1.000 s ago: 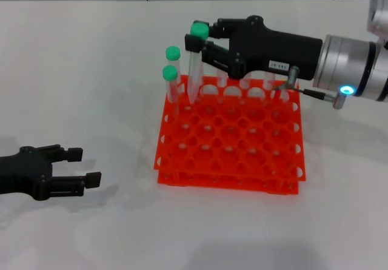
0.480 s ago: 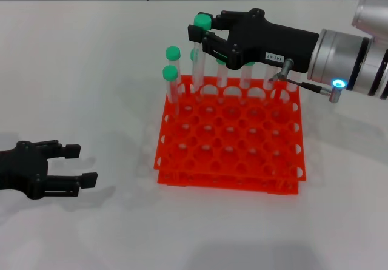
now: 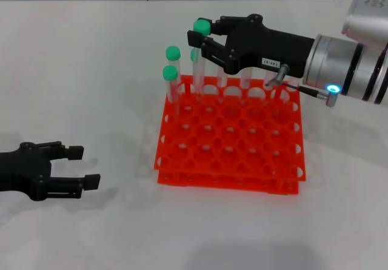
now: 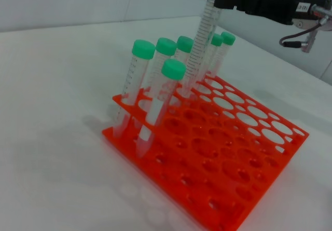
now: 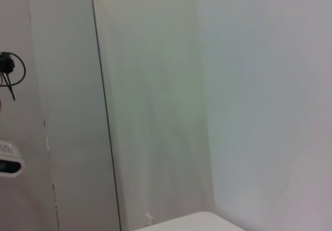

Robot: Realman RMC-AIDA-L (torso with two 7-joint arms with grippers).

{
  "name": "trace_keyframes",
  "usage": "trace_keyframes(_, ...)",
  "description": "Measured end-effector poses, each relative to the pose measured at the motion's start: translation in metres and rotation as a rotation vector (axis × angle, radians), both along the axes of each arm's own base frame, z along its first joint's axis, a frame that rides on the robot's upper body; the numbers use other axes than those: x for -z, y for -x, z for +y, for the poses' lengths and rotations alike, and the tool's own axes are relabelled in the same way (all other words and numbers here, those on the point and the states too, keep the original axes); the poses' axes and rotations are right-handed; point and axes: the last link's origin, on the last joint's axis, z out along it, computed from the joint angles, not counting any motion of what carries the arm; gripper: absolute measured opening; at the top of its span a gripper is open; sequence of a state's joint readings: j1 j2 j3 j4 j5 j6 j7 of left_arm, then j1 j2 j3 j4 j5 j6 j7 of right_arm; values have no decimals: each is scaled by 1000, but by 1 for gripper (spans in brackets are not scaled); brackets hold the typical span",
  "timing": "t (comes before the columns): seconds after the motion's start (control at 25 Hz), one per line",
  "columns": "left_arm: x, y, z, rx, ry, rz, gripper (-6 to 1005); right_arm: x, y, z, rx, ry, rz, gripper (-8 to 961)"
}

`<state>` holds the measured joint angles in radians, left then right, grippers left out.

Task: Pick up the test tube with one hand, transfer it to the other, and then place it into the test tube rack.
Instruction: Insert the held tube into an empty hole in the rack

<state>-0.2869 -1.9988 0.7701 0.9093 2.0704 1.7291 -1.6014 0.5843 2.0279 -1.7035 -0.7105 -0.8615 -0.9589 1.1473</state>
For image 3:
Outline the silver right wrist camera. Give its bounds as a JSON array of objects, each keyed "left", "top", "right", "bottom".
[{"left": 341, "top": 0, "right": 388, "bottom": 45}]

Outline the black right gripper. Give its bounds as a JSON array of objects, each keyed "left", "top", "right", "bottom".
[{"left": 187, "top": 13, "right": 316, "bottom": 79}]

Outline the orange test tube rack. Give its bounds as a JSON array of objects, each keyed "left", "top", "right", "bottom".
[{"left": 153, "top": 75, "right": 307, "bottom": 195}]

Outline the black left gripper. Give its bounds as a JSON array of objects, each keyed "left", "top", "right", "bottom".
[{"left": 0, "top": 141, "right": 102, "bottom": 203}]

